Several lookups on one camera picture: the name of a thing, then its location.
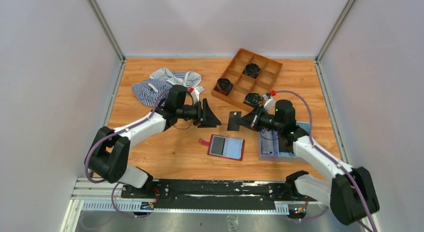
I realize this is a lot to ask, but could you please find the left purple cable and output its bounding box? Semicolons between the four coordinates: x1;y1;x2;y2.
84;88;173;219

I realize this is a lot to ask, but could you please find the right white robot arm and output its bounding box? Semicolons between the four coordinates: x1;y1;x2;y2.
236;100;380;225

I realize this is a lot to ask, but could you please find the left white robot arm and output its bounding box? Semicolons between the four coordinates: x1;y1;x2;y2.
84;85;221;191

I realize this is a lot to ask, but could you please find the white slotted cable duct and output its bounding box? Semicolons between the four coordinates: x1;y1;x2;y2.
81;201;290;214

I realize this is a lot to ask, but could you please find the striped blue white cloth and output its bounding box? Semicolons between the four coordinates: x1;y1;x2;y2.
131;68;202;107

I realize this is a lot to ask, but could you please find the black rolled belt top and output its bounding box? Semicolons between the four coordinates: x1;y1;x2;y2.
243;63;261;79

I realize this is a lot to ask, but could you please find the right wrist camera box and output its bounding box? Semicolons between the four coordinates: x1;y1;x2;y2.
262;93;276;112

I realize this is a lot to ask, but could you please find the black yellow rolled belt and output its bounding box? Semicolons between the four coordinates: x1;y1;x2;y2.
243;92;263;108

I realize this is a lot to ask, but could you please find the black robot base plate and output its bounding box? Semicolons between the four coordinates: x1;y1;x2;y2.
120;179;313;212

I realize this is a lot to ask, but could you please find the blue plastic organizer box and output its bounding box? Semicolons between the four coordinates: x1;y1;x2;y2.
258;122;310;163

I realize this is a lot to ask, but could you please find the red leather card holder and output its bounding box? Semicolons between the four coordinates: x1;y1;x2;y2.
198;134;245;161

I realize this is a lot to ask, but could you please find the black rolled belt left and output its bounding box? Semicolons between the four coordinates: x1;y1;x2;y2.
213;78;234;96

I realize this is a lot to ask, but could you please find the wooden compartment tray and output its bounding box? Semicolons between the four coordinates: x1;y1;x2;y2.
211;48;283;112

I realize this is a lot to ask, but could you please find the silver item in organizer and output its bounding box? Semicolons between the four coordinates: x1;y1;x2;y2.
259;129;279;157

